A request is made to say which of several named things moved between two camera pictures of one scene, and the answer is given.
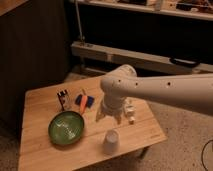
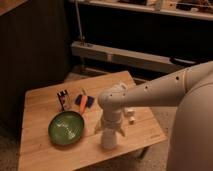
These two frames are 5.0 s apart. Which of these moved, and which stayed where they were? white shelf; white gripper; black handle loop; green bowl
Moved: white gripper
Stayed: black handle loop; white shelf; green bowl
